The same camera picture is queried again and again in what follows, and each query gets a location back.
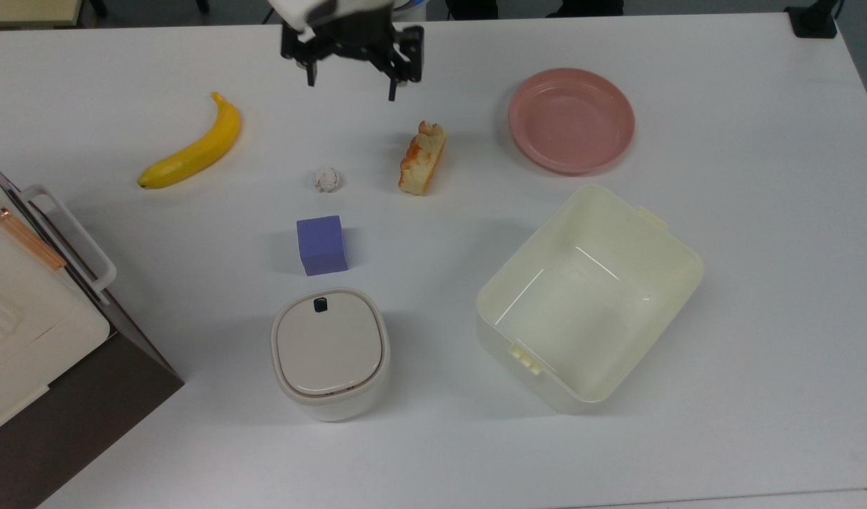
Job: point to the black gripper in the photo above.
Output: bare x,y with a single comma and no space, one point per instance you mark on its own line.
352,39

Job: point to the toasted bread piece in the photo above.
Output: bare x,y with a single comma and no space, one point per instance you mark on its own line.
422,159

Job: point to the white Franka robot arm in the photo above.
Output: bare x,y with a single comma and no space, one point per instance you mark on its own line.
313,10

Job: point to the small crumpled white paper ball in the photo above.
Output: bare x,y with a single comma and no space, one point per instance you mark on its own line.
328,180

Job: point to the yellow banana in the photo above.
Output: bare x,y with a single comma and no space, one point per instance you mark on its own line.
200,148

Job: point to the purple cube block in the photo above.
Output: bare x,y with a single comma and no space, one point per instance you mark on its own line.
322,246

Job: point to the pink round plate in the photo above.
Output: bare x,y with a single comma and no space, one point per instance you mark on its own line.
571,120

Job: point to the small beige lidded trash can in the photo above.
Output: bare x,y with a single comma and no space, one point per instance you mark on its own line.
329,353

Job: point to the light wooden table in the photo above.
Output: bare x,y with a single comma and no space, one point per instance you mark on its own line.
23,10

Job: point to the cream plastic open bin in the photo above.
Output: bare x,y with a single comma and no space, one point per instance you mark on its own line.
588,311

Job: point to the orange tape strip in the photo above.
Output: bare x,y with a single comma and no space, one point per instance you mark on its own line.
30,240

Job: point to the white toaster oven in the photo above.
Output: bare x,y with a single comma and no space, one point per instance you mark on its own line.
80,424

